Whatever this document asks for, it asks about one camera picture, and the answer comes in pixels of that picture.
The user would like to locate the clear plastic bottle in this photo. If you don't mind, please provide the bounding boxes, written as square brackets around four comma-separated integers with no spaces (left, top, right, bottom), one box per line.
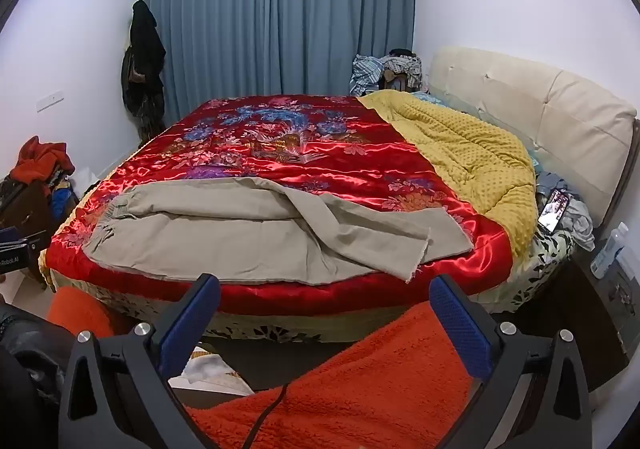
[590,222,630,280]

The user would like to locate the red floral satin quilt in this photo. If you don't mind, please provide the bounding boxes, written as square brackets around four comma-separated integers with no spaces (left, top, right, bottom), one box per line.
[42,94,513,317]

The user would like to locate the black cable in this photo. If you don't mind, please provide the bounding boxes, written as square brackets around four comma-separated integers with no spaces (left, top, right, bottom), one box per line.
[245,383,288,449]

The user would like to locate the yellow dotted blanket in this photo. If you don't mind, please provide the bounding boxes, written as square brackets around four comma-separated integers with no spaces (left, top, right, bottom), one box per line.
[357,90,538,262]

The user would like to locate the beige pants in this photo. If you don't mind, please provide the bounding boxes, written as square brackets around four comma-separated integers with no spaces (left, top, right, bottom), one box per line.
[82,179,475,286]

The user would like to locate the pile of striped clothes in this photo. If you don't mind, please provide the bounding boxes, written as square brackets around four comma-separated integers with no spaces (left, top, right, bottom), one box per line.
[350,49,425,97]

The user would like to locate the black smartphone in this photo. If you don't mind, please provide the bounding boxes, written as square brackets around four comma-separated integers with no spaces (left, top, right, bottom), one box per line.
[537,190,572,236]

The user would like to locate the leaf print bed sheet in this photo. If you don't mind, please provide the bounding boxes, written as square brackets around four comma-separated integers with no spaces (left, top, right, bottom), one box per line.
[42,209,598,345]

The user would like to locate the white pillow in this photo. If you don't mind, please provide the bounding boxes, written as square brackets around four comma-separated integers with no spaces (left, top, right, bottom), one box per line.
[429,46,640,235]

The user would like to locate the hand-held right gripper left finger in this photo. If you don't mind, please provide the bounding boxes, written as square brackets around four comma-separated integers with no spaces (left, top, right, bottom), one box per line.
[59,273,223,449]

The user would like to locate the dark nightstand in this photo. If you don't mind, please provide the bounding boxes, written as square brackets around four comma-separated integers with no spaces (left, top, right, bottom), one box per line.
[565,254,640,370]

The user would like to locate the dark hanging clothes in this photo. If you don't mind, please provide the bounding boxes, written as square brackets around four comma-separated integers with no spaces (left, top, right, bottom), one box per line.
[121,0,167,142]

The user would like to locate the blue curtain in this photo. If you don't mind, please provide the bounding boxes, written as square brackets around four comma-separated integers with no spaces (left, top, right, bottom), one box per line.
[141,0,417,130]

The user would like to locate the white yellow cloth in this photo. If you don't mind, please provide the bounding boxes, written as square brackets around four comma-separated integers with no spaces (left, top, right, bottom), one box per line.
[170,346,253,395]

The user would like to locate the grey crumpled cloth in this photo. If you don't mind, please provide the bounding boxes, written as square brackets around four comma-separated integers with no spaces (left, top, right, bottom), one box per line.
[535,172,596,252]

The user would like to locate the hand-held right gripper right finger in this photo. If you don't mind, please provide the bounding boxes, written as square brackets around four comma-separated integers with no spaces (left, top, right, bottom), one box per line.
[429,275,593,449]

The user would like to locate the pile of mixed clothes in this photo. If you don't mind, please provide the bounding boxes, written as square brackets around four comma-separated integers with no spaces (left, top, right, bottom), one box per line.
[0,136,80,280]

